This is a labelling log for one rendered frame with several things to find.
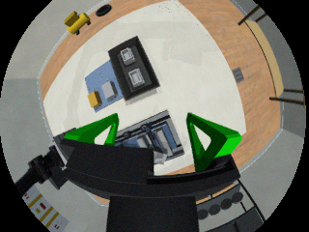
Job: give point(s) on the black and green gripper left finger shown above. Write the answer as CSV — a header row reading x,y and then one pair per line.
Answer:
x,y
88,133

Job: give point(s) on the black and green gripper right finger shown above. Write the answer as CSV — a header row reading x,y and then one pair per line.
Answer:
x,y
223,141

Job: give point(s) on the yellow brass block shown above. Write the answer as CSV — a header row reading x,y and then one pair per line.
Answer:
x,y
94,99

